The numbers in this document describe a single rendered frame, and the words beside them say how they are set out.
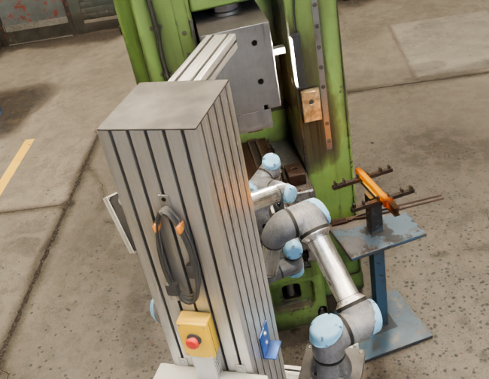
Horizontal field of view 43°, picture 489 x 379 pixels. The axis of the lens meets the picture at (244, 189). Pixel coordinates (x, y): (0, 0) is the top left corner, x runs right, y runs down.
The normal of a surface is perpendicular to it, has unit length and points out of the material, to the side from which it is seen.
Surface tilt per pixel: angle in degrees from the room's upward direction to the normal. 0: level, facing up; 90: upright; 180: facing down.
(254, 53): 90
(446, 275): 0
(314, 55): 90
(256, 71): 90
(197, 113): 0
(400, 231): 0
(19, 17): 90
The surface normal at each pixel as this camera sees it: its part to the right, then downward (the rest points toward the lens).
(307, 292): 0.16, 0.52
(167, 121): -0.16, -0.82
